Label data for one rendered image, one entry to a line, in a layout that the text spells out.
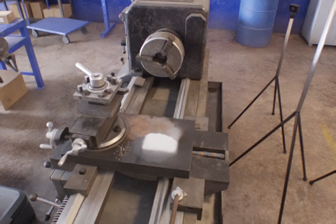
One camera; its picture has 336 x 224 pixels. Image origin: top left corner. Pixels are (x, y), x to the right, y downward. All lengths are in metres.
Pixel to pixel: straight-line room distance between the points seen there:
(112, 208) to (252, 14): 3.66
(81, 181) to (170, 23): 1.02
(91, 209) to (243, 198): 1.36
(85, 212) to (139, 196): 0.27
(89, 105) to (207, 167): 0.59
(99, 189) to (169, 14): 1.04
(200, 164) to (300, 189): 1.35
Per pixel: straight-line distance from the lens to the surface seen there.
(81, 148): 1.09
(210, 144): 1.29
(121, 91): 1.26
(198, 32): 1.60
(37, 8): 5.66
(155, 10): 1.65
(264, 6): 4.33
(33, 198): 1.48
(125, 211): 1.25
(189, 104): 1.59
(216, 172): 1.18
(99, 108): 1.21
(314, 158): 2.71
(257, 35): 4.47
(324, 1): 4.75
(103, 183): 1.21
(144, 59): 1.52
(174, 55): 1.51
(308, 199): 2.38
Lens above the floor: 1.78
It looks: 35 degrees down
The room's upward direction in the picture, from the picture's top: straight up
